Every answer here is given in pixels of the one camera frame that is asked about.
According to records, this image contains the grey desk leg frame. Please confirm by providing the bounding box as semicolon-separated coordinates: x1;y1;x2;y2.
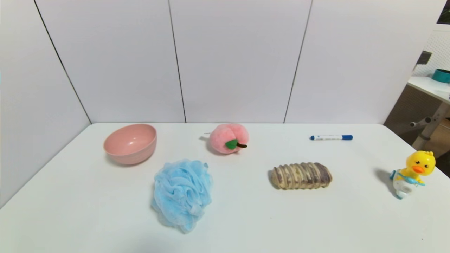
410;102;450;151

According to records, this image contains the pink bowl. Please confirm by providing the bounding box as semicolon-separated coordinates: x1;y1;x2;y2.
103;123;158;166

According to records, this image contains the pink plush peach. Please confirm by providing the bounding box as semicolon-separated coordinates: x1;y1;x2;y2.
204;123;250;155

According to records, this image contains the white side desk top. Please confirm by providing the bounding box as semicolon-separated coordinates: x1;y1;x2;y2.
407;76;450;104

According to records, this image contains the blue mesh bath sponge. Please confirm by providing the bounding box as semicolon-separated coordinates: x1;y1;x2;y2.
152;159;213;234

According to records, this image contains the yellow duck toy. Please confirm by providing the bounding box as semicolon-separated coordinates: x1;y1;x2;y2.
390;150;436;200

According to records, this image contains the teal round container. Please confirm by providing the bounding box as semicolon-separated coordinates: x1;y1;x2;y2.
432;69;450;84

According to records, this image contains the blue white marker pen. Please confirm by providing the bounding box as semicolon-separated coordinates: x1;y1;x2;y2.
310;135;353;141

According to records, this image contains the white pegboard panel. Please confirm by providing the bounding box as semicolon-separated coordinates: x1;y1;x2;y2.
412;30;450;77

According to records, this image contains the striped brown bread loaf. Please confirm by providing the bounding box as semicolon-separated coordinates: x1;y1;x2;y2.
271;162;333;190

